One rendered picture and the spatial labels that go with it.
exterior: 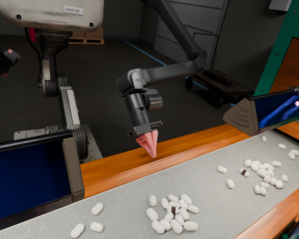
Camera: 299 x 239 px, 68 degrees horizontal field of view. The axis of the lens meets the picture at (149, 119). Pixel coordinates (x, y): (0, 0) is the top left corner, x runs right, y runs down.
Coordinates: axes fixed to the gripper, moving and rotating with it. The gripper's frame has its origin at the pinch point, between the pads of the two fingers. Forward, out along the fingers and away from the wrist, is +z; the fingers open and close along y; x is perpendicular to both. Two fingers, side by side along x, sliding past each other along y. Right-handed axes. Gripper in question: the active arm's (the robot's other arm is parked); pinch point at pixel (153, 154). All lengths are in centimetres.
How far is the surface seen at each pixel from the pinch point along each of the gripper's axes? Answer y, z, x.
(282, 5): 326, -149, 51
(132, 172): -4.1, 2.7, 9.4
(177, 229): -4.1, 20.0, -5.5
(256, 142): 62, 9, 8
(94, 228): -22.0, 12.2, 1.4
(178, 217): -1.6, 18.2, -3.6
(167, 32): 377, -319, 319
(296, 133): 77, 11, -4
